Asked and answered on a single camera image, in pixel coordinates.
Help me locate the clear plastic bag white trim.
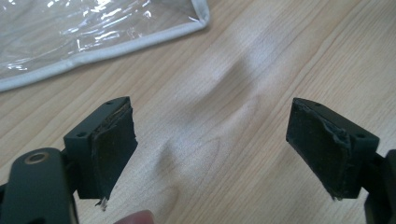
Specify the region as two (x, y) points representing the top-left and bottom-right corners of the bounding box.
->
(0, 0), (211, 93)

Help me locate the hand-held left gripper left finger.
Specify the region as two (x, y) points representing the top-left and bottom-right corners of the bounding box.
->
(63, 95), (139, 212)

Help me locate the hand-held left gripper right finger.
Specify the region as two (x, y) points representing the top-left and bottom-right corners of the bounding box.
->
(285, 97), (381, 202)

